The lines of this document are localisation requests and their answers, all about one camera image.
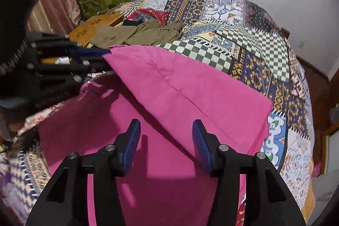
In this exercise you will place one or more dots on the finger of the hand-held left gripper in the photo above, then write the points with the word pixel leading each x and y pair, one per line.
pixel 90 52
pixel 66 75

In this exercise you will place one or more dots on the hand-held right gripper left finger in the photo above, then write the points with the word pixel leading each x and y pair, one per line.
pixel 133 141

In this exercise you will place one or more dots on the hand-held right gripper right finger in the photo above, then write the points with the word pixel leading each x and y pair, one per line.
pixel 201 146

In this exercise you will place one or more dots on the pink pants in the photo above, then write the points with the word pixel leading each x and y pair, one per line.
pixel 172 83

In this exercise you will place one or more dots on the olive green pants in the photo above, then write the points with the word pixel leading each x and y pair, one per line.
pixel 148 32

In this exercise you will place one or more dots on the wooden low stool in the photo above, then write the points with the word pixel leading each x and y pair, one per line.
pixel 90 27

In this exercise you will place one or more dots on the black cloth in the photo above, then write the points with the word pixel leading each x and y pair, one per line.
pixel 131 22

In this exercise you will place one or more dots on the green patterned bag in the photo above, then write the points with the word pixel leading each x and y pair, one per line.
pixel 106 1

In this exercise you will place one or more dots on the patchwork printed bedsheet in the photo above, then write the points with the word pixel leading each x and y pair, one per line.
pixel 238 30

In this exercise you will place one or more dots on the wooden framed panel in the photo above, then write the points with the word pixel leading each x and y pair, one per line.
pixel 329 146

